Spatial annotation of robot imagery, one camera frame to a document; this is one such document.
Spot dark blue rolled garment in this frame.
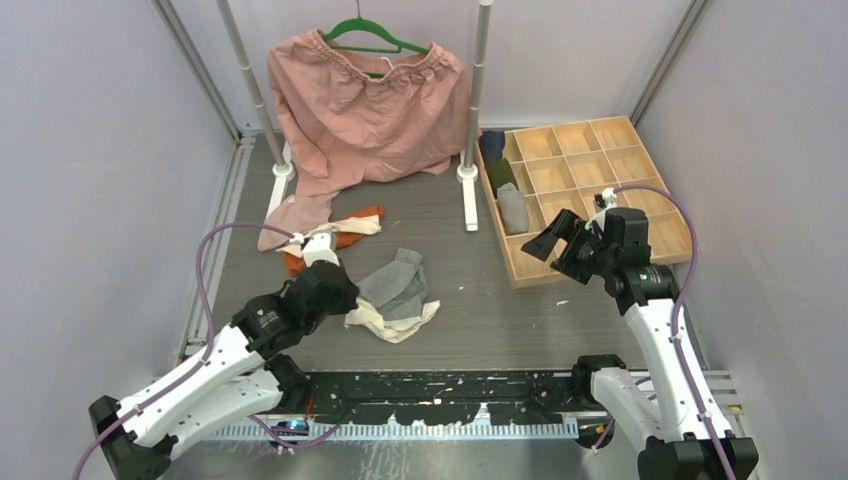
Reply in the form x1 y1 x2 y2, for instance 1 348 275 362
478 130 506 162

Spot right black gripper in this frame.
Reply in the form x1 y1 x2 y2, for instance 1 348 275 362
522 208 617 285

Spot wooden compartment tray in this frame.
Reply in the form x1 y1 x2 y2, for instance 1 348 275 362
475 116 692 288

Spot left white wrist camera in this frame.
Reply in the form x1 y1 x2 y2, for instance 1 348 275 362
283 230 341 267

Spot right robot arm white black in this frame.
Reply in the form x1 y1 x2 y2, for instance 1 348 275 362
521 207 759 479

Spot pink shorts on hanger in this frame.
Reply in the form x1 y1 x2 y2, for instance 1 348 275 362
257 29 471 251

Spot grey underwear cream waistband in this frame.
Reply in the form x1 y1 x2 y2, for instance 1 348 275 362
497 182 529 235
344 248 441 344

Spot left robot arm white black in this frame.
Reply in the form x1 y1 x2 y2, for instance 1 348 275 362
89 260 359 479

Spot orange underwear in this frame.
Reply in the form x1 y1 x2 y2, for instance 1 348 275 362
279 205 386 276

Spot dark green rolled garment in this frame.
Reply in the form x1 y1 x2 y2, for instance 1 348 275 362
485 158 518 193

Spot green clothes hanger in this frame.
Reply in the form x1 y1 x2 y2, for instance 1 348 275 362
322 0 433 79

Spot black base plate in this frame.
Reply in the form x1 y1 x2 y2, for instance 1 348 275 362
269 370 609 426

